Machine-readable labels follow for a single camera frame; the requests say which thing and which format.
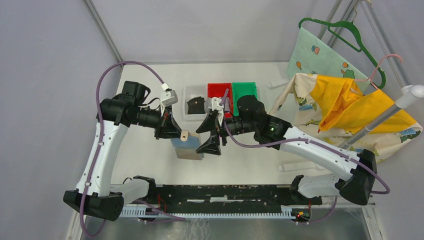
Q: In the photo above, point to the red plastic bin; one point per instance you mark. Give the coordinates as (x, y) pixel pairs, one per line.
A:
(218, 90)

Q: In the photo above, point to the beige card holder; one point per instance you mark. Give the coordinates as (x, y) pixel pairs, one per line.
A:
(186, 145)

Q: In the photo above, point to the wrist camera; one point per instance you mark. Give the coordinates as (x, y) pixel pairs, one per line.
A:
(214, 104)
(167, 98)

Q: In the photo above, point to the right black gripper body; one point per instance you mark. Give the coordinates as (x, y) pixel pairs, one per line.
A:
(222, 129)

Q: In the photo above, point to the clear plastic box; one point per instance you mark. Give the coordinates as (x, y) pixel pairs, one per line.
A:
(277, 84)

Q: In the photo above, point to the green plastic bin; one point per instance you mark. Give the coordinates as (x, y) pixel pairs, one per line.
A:
(240, 89)

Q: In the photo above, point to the yellow cloth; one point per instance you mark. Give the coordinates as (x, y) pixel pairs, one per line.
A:
(344, 106)

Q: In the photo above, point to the green clothes hanger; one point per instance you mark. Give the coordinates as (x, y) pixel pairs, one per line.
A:
(357, 36)

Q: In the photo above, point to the green patterned cloth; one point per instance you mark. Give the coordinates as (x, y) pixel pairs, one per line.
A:
(313, 56)

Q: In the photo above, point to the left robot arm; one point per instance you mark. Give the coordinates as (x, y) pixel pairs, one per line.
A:
(94, 194)

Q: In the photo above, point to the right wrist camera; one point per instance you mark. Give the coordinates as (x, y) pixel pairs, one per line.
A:
(214, 104)

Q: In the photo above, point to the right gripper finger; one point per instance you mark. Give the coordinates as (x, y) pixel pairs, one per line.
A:
(211, 146)
(208, 124)

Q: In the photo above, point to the metal rack pole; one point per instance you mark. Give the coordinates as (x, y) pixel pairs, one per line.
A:
(410, 95)

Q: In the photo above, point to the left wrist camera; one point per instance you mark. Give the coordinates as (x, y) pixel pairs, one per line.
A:
(167, 98)

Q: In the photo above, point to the black cards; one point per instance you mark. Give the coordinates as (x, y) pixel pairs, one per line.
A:
(192, 109)

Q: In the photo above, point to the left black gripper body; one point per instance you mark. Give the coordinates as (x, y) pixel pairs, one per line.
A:
(160, 132)

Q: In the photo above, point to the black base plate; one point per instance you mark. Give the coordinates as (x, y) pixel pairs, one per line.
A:
(226, 199)

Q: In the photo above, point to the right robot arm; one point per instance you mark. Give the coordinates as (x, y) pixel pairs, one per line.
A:
(352, 174)

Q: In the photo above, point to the dinosaur print cloth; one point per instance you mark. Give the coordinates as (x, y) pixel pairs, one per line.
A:
(385, 140)

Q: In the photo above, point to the black card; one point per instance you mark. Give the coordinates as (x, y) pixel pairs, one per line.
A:
(197, 103)

